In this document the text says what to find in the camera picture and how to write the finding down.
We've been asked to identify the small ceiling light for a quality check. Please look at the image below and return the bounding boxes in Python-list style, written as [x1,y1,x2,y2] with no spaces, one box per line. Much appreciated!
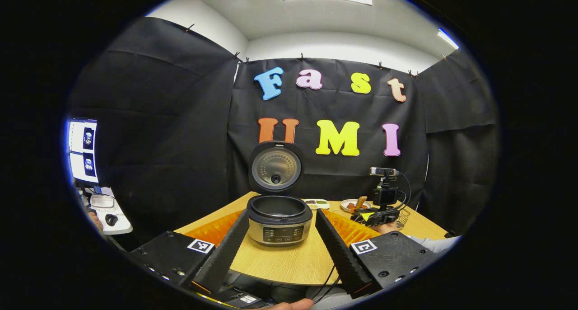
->
[437,28,460,50]

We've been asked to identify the person's grey clothing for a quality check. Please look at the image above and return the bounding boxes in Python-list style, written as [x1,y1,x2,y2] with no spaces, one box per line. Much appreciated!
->
[307,285,355,310]

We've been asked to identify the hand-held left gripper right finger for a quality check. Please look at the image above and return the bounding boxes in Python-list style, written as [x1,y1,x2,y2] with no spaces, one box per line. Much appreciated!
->
[315,208,441,299]

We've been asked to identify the white side desk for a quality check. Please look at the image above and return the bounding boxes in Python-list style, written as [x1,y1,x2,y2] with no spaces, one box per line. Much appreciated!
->
[81,187,134,235]

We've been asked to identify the black backdrop cloth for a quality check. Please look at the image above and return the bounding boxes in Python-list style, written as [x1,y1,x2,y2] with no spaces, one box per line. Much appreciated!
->
[65,16,499,245]

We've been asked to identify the black cable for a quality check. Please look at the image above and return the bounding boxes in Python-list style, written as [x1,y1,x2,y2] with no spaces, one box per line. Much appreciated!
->
[311,264,341,301]

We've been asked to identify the black box with white label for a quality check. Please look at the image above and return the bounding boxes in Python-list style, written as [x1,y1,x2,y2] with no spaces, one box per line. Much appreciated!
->
[199,270,308,308]

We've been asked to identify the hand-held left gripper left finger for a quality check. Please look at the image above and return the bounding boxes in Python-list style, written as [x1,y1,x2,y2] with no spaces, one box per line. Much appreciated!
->
[129,209,250,295]

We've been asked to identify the dark grey rice cooker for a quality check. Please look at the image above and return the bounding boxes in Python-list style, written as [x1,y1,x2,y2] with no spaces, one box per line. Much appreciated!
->
[247,141,313,247]

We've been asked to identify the computer monitor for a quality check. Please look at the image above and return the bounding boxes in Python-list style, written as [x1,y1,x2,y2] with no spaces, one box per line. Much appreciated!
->
[67,117,99,185]

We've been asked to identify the white round plate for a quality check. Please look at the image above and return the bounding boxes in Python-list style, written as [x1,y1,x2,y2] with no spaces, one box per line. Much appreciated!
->
[340,199,373,212]

